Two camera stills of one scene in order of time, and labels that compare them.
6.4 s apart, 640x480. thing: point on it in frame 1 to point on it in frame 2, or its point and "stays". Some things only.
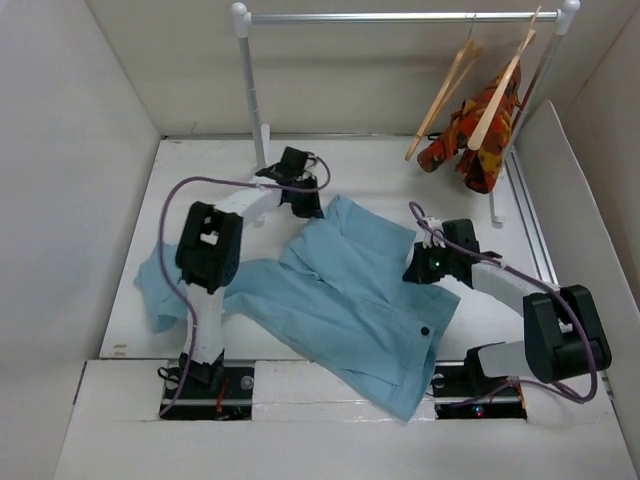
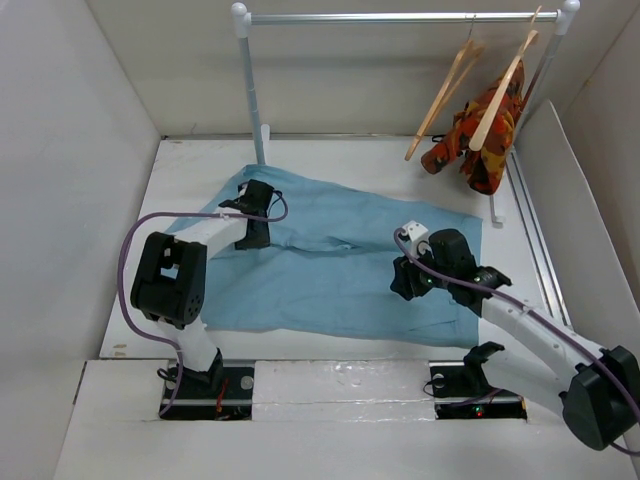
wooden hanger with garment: (502, 86) stays
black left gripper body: (304, 203) to (256, 240)
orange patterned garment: (479, 168) stays
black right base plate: (464, 392) stays
